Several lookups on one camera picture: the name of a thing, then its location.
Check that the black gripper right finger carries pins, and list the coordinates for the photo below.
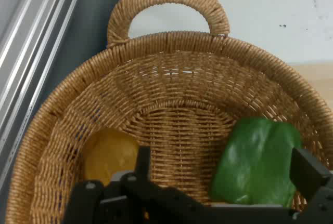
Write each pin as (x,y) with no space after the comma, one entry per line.
(309,174)

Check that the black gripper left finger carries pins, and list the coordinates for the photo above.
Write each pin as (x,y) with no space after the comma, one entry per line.
(143,161)

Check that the yellow bell pepper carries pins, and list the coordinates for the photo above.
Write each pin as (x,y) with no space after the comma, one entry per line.
(109,153)

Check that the green bell pepper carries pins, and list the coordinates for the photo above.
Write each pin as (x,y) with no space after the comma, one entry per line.
(249,161)

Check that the bamboo cutting board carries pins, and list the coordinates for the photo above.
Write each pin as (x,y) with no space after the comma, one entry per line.
(320,78)

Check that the aluminium frame rail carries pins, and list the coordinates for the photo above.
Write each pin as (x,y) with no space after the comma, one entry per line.
(31,52)

